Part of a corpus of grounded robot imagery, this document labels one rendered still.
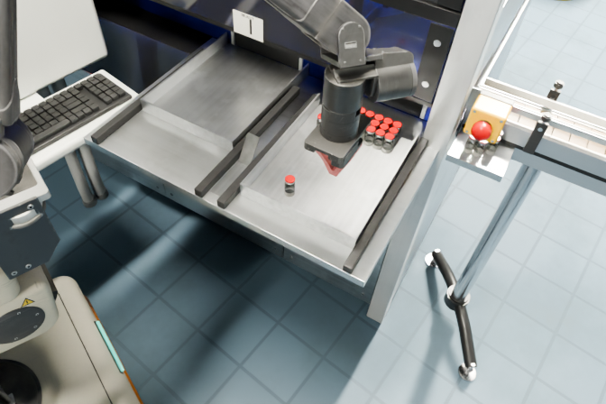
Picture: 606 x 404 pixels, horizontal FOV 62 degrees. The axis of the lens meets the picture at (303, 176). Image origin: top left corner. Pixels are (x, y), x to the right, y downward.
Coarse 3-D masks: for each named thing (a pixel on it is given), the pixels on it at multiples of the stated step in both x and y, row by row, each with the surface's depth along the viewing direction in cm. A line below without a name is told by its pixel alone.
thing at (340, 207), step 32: (288, 128) 113; (288, 160) 111; (320, 160) 112; (352, 160) 112; (384, 160) 113; (256, 192) 101; (320, 192) 106; (352, 192) 106; (384, 192) 103; (320, 224) 97; (352, 224) 101
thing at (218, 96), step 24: (216, 48) 136; (240, 48) 138; (192, 72) 130; (216, 72) 131; (240, 72) 131; (264, 72) 132; (288, 72) 132; (144, 96) 118; (168, 96) 123; (192, 96) 124; (216, 96) 124; (240, 96) 125; (264, 96) 125; (168, 120) 117; (192, 120) 118; (216, 120) 119; (240, 120) 119; (216, 144) 113
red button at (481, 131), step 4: (476, 124) 103; (480, 124) 102; (484, 124) 102; (488, 124) 103; (472, 128) 104; (476, 128) 103; (480, 128) 102; (484, 128) 102; (488, 128) 102; (472, 132) 104; (476, 132) 103; (480, 132) 103; (484, 132) 102; (488, 132) 102; (476, 136) 104; (480, 136) 103; (484, 136) 103; (488, 136) 103; (480, 140) 104; (484, 140) 104
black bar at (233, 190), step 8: (312, 96) 123; (304, 104) 121; (280, 136) 114; (272, 144) 112; (264, 152) 110; (256, 160) 108; (248, 168) 107; (240, 176) 105; (232, 184) 104; (224, 192) 102; (232, 192) 102; (216, 200) 101; (224, 200) 101; (232, 200) 103; (224, 208) 101
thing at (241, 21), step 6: (234, 12) 120; (240, 12) 119; (234, 18) 122; (240, 18) 121; (246, 18) 120; (252, 18) 119; (258, 18) 118; (234, 24) 123; (240, 24) 122; (246, 24) 121; (252, 24) 120; (258, 24) 119; (234, 30) 124; (240, 30) 123; (246, 30) 122; (252, 30) 121; (258, 30) 120; (252, 36) 122; (258, 36) 121
